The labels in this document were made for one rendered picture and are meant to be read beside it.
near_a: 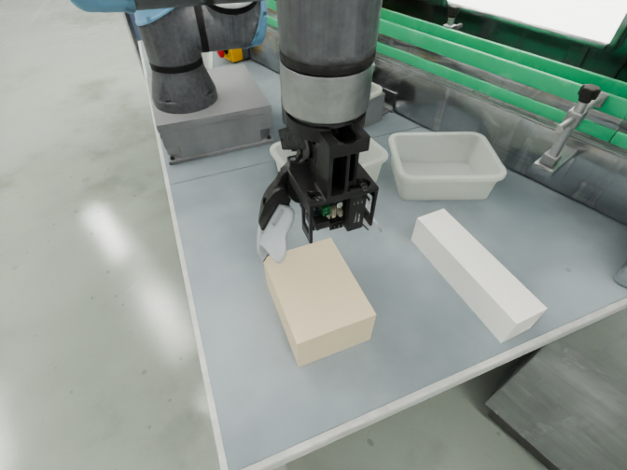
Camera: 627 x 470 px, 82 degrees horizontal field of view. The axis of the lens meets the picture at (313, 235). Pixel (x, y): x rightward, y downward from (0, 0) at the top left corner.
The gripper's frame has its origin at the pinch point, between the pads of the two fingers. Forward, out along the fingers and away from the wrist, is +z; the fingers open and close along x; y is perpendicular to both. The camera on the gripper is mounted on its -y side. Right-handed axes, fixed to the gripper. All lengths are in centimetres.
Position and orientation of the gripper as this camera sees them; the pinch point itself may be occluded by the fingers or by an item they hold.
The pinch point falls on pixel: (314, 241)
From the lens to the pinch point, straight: 47.9
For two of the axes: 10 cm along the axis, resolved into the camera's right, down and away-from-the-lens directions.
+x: 9.3, -2.7, 2.5
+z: -0.1, 6.7, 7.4
